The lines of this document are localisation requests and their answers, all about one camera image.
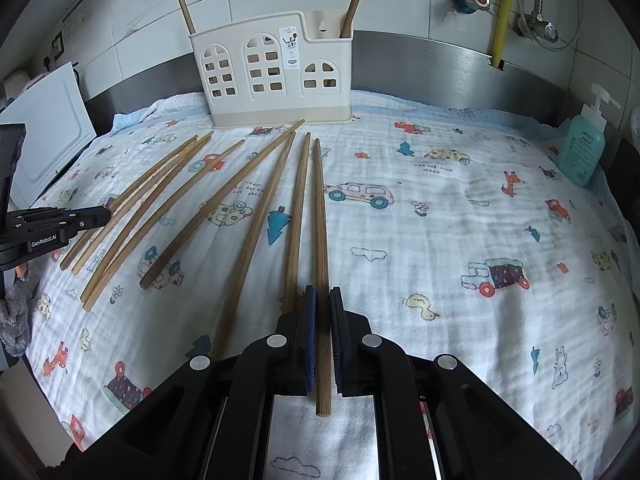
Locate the black wall outlet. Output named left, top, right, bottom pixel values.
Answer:
left=44, top=30, right=66, bottom=71

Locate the person's left forearm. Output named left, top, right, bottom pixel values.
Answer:
left=0, top=267, right=32, bottom=357

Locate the group of wooden chopsticks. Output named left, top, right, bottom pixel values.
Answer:
left=59, top=119, right=313, bottom=358

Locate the white countertop appliance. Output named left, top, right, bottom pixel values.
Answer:
left=0, top=61, right=98, bottom=211

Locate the yellow gas hose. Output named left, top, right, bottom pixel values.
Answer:
left=492, top=0, right=517, bottom=68

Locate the long brown chopstick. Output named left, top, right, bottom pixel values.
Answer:
left=311, top=138, right=333, bottom=417

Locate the pale-tipped brown chopstick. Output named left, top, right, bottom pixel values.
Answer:
left=169, top=0, right=197, bottom=34

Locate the teal pump soap bottle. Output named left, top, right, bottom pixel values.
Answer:
left=555, top=84, right=622, bottom=189

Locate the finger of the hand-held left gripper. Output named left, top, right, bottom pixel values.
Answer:
left=14, top=206, right=112, bottom=237

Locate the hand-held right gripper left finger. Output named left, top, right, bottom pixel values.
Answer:
left=47, top=285, right=317, bottom=480

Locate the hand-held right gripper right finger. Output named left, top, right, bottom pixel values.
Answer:
left=329, top=286, right=596, bottom=480

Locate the cream plastic utensil holder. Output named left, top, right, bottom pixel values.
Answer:
left=189, top=10, right=355, bottom=128

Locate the steel angle valve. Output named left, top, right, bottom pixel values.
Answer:
left=520, top=12, right=560, bottom=43

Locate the printed white cloth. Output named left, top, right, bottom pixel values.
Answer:
left=25, top=91, right=638, bottom=480

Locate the white instruction label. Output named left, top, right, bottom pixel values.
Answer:
left=62, top=0, right=92, bottom=28

